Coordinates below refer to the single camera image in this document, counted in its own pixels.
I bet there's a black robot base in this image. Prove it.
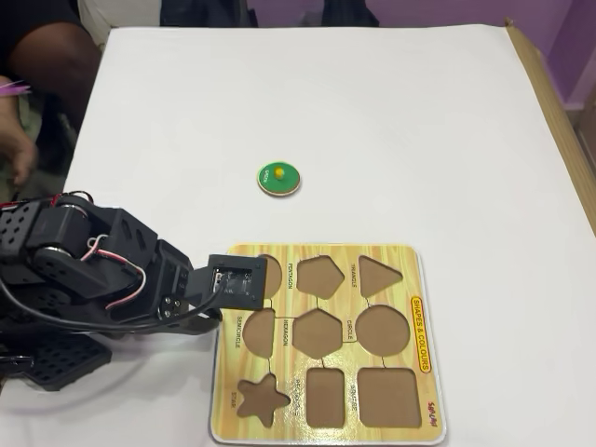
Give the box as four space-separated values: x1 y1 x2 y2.
0 278 114 393

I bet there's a black camera cable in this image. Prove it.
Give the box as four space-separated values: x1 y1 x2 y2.
0 278 224 334

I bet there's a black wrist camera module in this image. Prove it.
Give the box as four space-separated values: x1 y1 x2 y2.
184 252 269 312

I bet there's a pink wristband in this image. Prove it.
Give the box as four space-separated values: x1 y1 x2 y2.
0 78 33 98

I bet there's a green circle piece yellow pin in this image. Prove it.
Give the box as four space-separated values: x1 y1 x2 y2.
255 159 302 198

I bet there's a red white servo wire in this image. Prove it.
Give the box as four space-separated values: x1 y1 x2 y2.
85 234 148 312

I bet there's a person's hand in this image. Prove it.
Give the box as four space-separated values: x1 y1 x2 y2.
0 95 42 188

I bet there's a wooden shape puzzle board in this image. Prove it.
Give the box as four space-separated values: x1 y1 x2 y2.
208 241 448 446

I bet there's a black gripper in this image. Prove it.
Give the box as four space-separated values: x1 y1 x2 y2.
141 237 224 338

